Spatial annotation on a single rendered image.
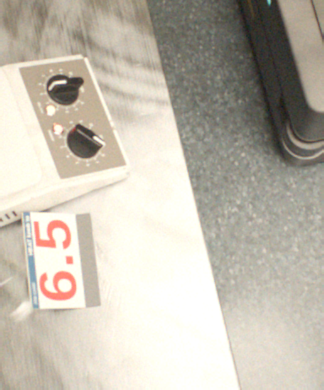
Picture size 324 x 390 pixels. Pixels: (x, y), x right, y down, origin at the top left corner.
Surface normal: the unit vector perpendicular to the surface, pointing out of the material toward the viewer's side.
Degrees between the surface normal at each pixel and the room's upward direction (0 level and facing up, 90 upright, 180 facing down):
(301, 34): 0
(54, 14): 0
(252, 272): 0
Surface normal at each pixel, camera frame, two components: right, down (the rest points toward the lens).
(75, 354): -0.01, -0.25
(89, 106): 0.45, -0.40
